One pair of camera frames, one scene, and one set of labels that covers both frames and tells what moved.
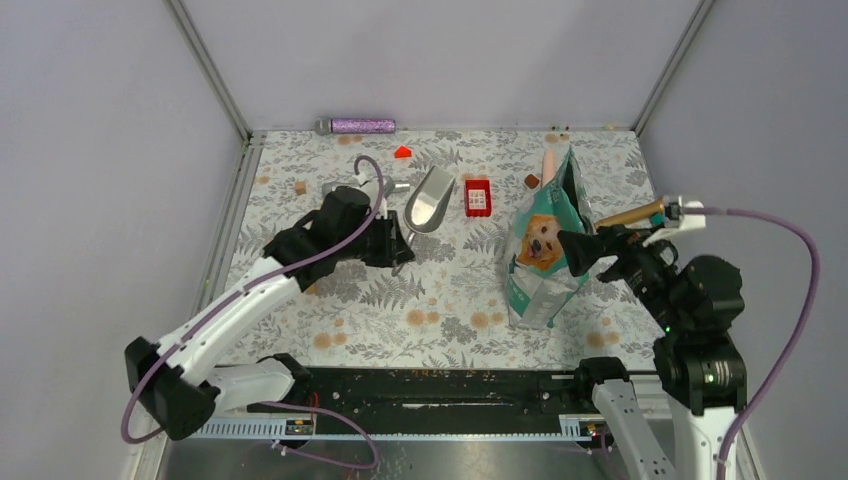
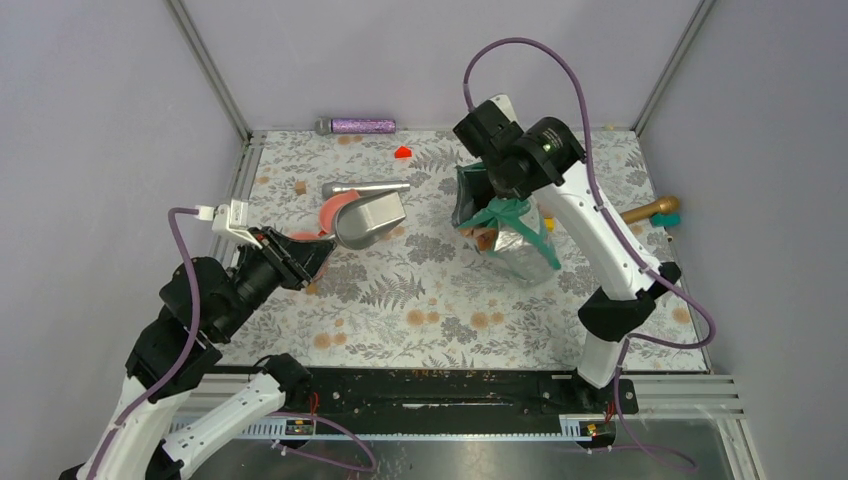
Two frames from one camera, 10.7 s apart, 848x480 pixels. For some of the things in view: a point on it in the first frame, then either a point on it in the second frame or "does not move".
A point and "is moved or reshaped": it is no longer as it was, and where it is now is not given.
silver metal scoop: (427, 204) is moved or reshaped
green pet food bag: (537, 285) to (511, 234)
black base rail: (396, 394) does not move
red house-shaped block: (403, 152) does not move
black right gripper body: (648, 271) to (491, 168)
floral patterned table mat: (450, 307) does not move
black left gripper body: (372, 245) to (261, 276)
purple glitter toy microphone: (328, 126) does not move
